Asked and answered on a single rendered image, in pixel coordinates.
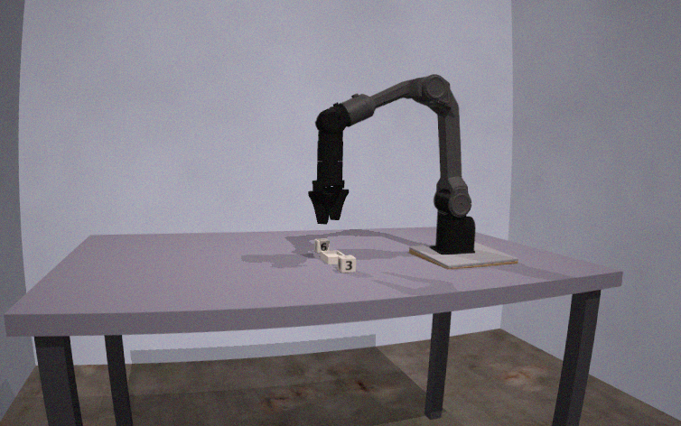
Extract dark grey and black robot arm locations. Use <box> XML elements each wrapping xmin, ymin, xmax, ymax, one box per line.
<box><xmin>315</xmin><ymin>74</ymin><xmax>475</xmax><ymax>255</ymax></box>

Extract white cube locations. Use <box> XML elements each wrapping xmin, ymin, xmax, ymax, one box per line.
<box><xmin>314</xmin><ymin>238</ymin><xmax>330</xmax><ymax>254</ymax></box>
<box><xmin>338</xmin><ymin>255</ymin><xmax>356</xmax><ymax>273</ymax></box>

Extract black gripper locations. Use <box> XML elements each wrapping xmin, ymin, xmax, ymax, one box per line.
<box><xmin>308</xmin><ymin>162</ymin><xmax>349</xmax><ymax>225</ymax></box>

